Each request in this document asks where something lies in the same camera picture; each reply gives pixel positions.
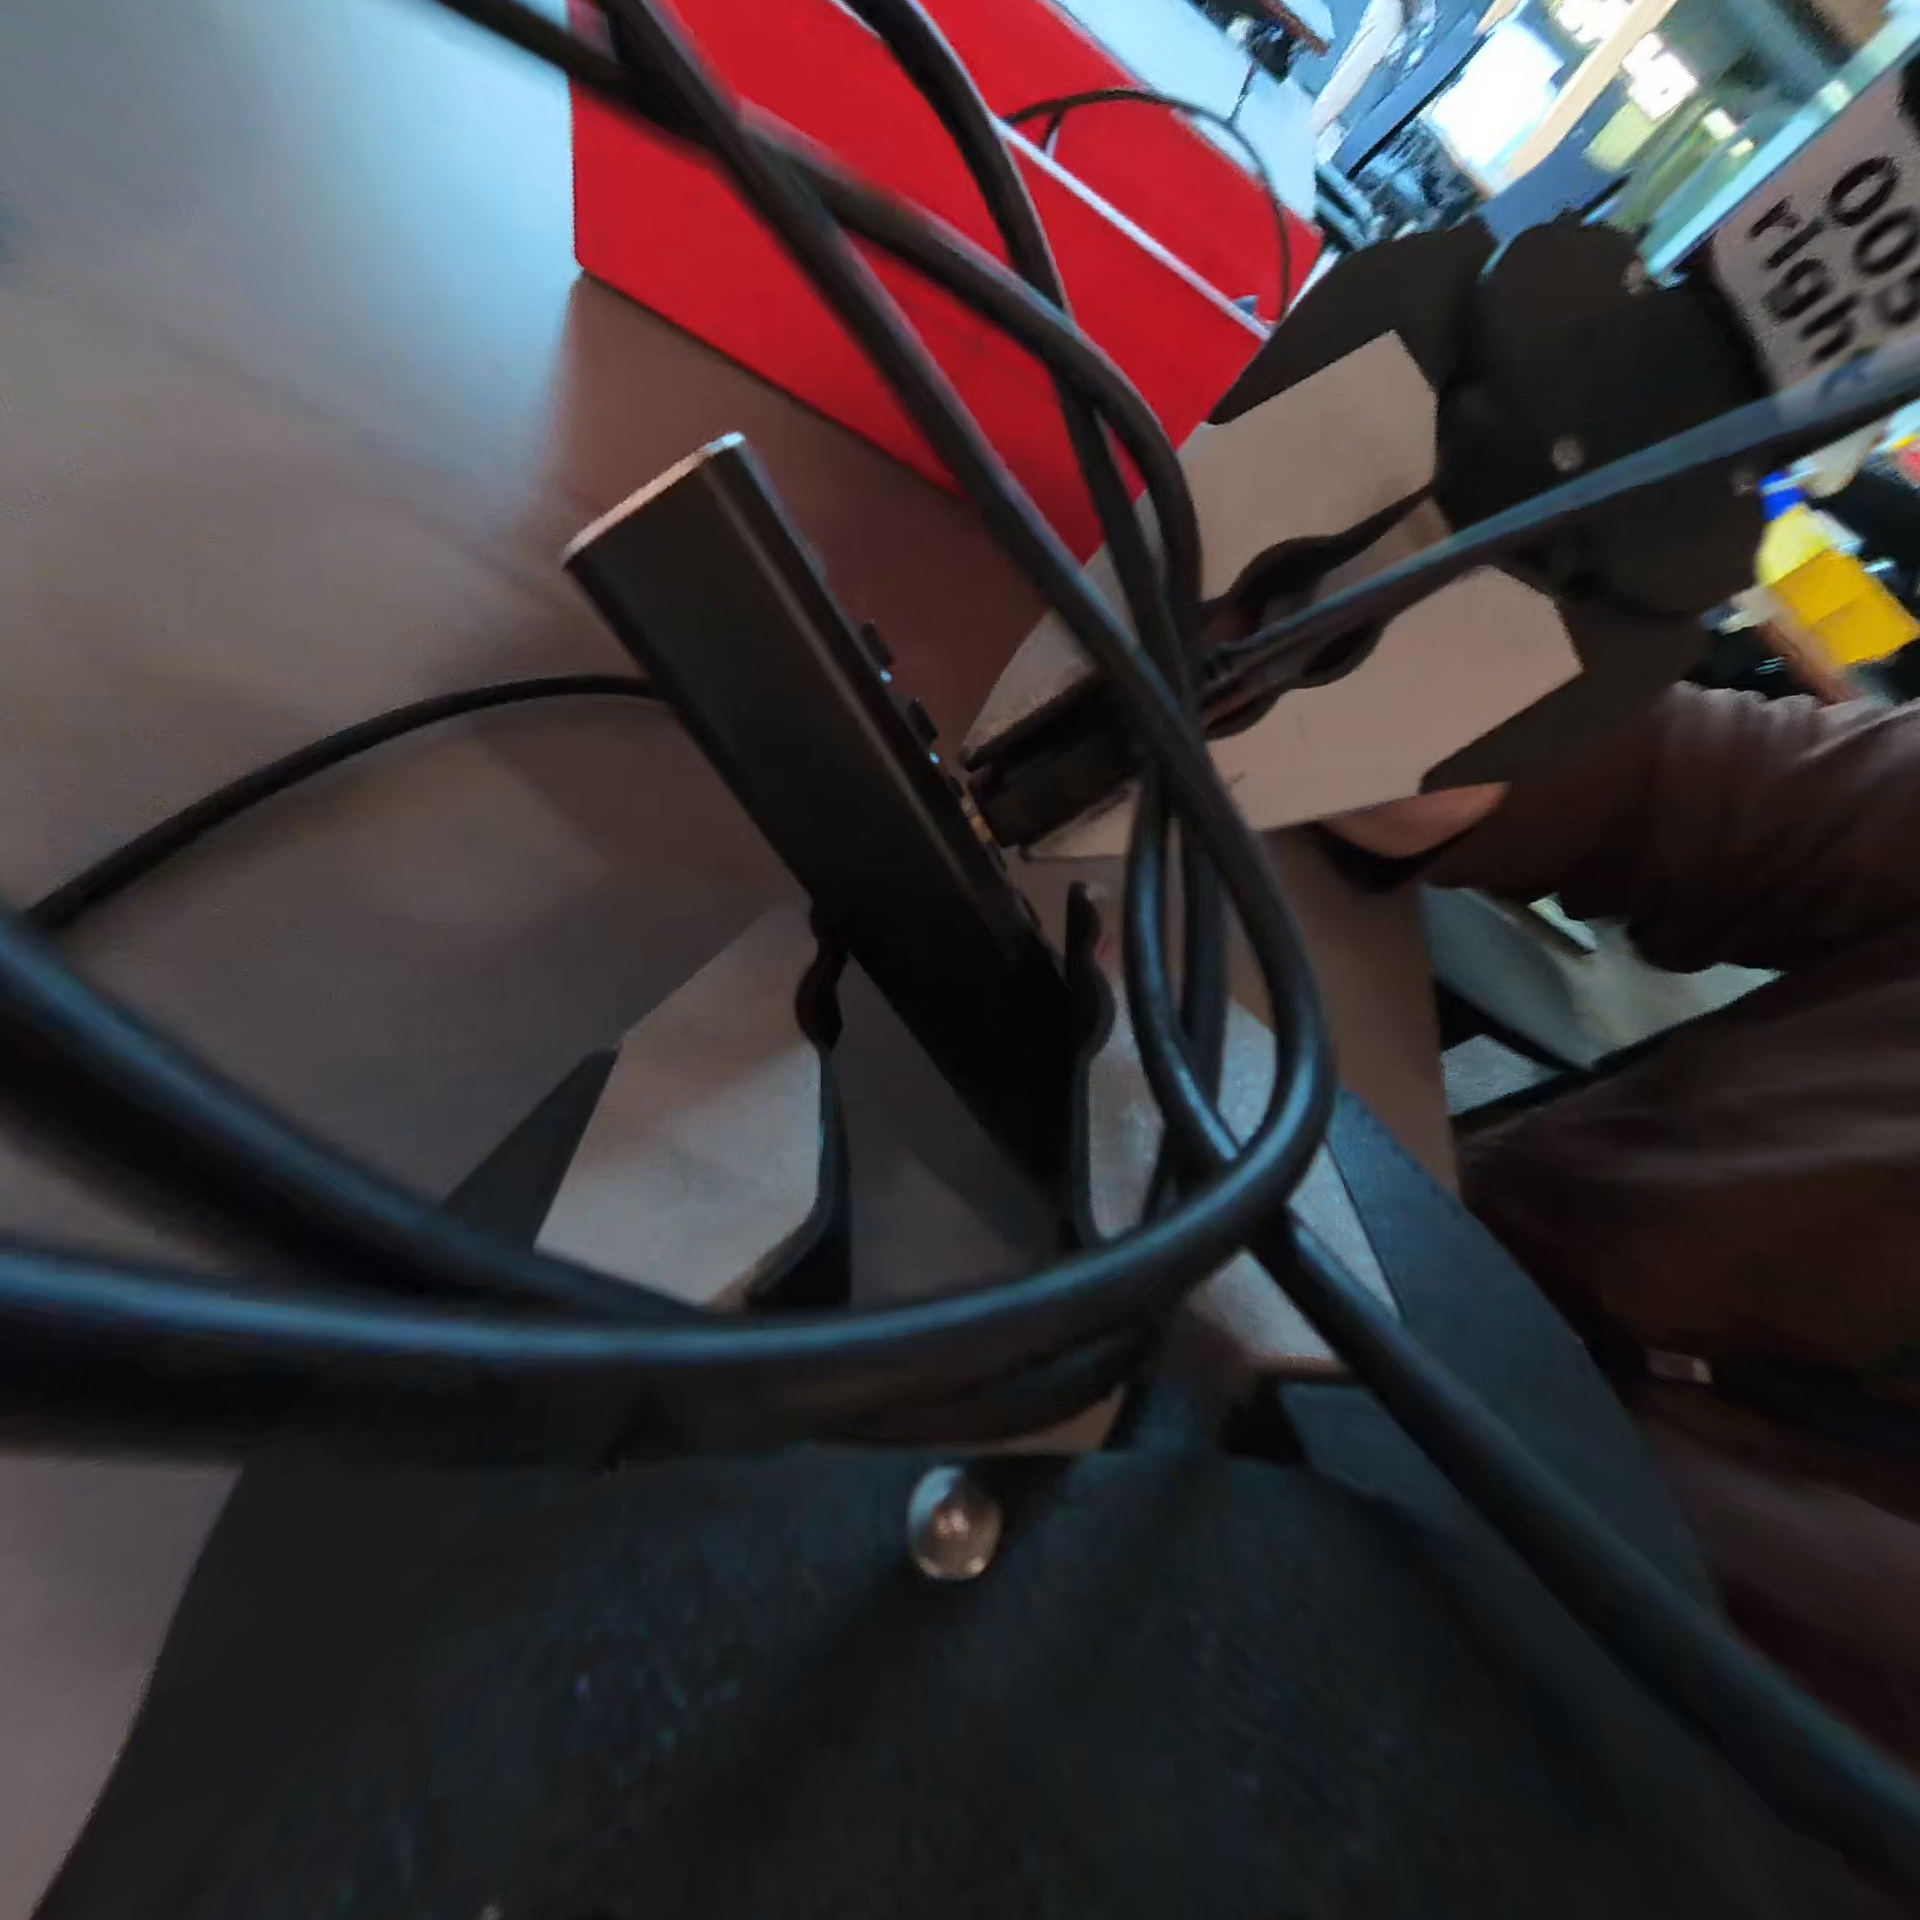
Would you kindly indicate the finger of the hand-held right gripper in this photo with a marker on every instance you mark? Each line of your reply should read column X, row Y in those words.
column 1320, row 449
column 1425, row 690

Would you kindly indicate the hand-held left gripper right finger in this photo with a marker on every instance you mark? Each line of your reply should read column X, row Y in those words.
column 1229, row 1331

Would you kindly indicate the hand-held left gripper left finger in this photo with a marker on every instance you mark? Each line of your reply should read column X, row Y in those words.
column 705, row 1139

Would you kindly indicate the black usb hub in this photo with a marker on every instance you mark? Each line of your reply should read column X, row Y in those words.
column 778, row 676

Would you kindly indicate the red plastic bin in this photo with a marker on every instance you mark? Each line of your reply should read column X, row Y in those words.
column 705, row 225

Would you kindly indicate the person's right forearm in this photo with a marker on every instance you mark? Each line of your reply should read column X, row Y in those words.
column 1725, row 810

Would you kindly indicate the person's right hand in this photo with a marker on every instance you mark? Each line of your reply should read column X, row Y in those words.
column 1403, row 828

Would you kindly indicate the person's brown clothing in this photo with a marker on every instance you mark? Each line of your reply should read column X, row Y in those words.
column 1725, row 1200

